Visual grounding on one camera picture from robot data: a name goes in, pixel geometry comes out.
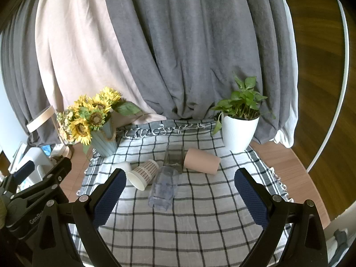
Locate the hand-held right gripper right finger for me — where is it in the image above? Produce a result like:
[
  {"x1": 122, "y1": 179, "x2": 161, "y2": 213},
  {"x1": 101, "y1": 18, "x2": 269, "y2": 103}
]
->
[{"x1": 234, "y1": 168, "x2": 329, "y2": 267}]

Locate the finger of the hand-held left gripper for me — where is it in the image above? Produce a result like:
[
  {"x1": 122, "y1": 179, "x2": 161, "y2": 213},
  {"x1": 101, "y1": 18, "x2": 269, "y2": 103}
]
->
[
  {"x1": 0, "y1": 161, "x2": 36, "y2": 194},
  {"x1": 6, "y1": 157, "x2": 73, "y2": 210}
]

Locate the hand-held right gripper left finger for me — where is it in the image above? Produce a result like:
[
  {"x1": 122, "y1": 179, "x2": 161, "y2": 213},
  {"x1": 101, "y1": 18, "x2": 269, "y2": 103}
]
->
[{"x1": 33, "y1": 169, "x2": 127, "y2": 267}]

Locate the white cup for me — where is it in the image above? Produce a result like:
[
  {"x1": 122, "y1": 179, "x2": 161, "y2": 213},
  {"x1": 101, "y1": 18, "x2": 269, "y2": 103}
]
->
[{"x1": 111, "y1": 161, "x2": 132, "y2": 176}]

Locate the plaid paper cup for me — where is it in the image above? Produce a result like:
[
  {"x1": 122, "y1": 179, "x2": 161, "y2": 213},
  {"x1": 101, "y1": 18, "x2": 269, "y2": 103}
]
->
[{"x1": 127, "y1": 159, "x2": 160, "y2": 191}]

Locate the clear plastic cup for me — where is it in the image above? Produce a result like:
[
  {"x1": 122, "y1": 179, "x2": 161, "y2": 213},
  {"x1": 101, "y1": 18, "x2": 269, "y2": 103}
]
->
[{"x1": 148, "y1": 166, "x2": 180, "y2": 211}]

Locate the beige paper cup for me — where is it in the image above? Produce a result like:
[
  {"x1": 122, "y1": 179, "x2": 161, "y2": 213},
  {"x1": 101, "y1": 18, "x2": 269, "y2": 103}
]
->
[{"x1": 183, "y1": 148, "x2": 221, "y2": 175}]

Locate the grey translucent square cup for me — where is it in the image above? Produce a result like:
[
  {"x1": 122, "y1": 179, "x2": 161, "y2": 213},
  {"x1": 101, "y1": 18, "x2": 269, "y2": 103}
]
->
[{"x1": 164, "y1": 145, "x2": 185, "y2": 174}]

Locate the white plastic box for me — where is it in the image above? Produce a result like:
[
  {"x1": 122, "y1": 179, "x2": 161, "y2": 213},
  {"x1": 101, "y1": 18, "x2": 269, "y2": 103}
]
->
[{"x1": 8, "y1": 147, "x2": 57, "y2": 184}]

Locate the light wooden chair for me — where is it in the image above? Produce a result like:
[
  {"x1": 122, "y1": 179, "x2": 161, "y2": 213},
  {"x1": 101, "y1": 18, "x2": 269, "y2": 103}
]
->
[{"x1": 26, "y1": 104, "x2": 74, "y2": 160}]

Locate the teal ribbed vase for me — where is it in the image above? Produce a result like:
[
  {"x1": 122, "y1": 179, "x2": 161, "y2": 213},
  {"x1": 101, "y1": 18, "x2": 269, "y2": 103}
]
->
[{"x1": 90, "y1": 116, "x2": 119, "y2": 157}]

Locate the sunflower bouquet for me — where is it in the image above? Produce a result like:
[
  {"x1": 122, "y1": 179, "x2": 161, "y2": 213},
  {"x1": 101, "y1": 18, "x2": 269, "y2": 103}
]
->
[{"x1": 56, "y1": 87, "x2": 142, "y2": 162}]

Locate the checked tablecloth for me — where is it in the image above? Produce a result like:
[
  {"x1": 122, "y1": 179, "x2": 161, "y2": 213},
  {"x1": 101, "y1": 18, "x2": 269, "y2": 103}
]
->
[{"x1": 67, "y1": 119, "x2": 294, "y2": 267}]

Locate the white ribbed plant pot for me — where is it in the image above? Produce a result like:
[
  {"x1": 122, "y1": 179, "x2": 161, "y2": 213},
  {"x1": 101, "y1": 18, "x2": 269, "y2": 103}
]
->
[{"x1": 221, "y1": 112, "x2": 260, "y2": 154}]

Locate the grey curtain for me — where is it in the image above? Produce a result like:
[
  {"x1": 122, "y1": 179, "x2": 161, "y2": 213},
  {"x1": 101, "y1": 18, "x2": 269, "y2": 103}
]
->
[
  {"x1": 0, "y1": 6, "x2": 61, "y2": 146},
  {"x1": 101, "y1": 0, "x2": 296, "y2": 146}
]

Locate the grey white device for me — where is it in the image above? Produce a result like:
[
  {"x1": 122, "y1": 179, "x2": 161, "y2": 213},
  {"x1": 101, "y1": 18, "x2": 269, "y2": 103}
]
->
[{"x1": 325, "y1": 227, "x2": 350, "y2": 265}]

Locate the green leafy plant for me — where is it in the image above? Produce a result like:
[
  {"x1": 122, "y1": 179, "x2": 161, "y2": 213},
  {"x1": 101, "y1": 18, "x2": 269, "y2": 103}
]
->
[{"x1": 210, "y1": 75, "x2": 276, "y2": 136}]

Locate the white sheer curtain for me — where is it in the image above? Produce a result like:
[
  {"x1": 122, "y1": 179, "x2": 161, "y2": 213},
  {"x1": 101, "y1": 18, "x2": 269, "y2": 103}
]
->
[{"x1": 273, "y1": 0, "x2": 300, "y2": 149}]

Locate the beige curtain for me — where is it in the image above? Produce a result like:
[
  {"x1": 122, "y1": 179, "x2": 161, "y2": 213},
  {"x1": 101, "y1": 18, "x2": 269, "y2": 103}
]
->
[{"x1": 35, "y1": 0, "x2": 168, "y2": 126}]

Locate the white curved frame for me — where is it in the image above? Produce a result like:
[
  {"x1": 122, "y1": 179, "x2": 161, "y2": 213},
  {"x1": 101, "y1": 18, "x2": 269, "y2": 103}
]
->
[{"x1": 306, "y1": 0, "x2": 350, "y2": 173}]

